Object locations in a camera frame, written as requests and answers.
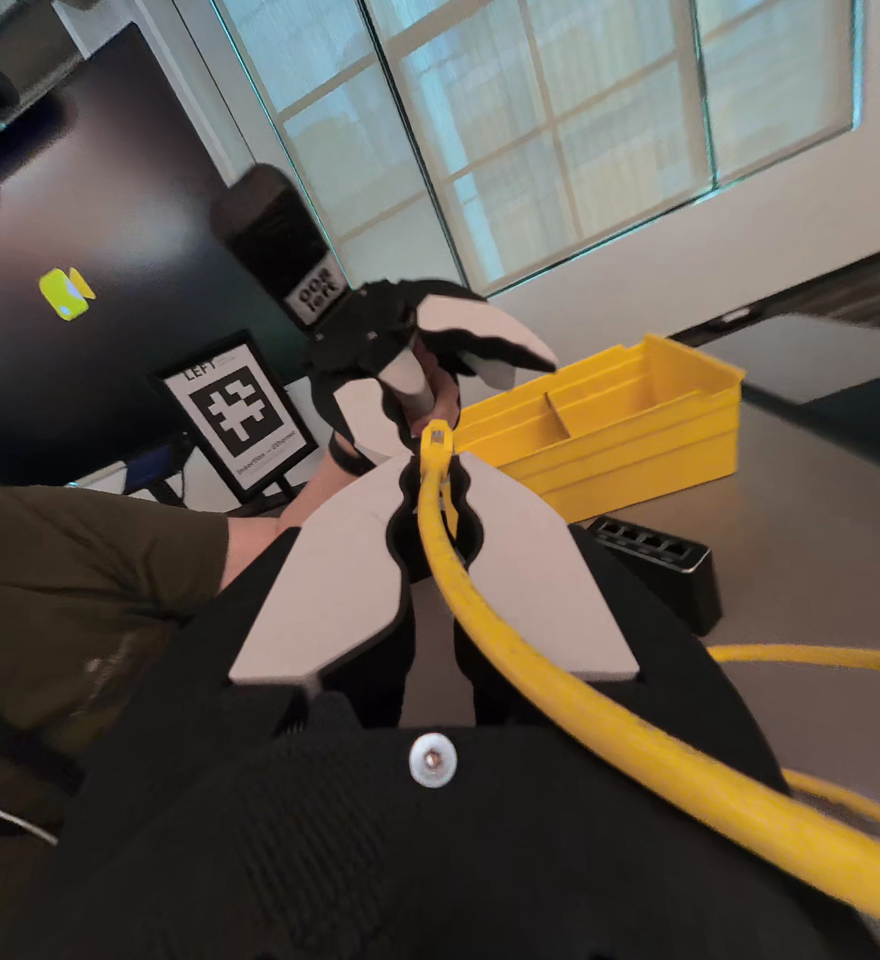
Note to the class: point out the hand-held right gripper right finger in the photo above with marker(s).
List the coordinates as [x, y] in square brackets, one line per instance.
[545, 570]

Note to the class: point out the small dark screen device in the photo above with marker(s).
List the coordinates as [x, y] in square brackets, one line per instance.
[147, 465]

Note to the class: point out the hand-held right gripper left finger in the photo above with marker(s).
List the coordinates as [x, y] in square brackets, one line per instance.
[335, 592]

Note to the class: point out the black framed marker sign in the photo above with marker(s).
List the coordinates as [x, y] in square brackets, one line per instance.
[237, 412]

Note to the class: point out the person's left forearm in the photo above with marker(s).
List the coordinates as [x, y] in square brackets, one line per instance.
[260, 540]

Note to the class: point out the black wrist rest pad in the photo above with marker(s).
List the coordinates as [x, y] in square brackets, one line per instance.
[859, 420]

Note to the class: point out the yellow plastic bin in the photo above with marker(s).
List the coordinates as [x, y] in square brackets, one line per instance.
[634, 450]

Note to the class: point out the black network switch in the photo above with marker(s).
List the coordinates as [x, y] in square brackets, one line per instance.
[657, 570]

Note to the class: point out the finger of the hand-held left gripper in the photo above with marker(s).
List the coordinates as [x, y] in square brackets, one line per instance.
[365, 412]
[500, 330]

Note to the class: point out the large window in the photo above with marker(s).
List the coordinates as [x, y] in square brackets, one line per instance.
[597, 112]

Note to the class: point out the large black wall screen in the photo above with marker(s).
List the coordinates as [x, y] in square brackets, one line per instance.
[110, 225]

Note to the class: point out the black bin divider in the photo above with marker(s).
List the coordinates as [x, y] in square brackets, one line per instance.
[556, 420]

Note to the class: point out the small black floor device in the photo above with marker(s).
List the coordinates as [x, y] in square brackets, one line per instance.
[732, 315]

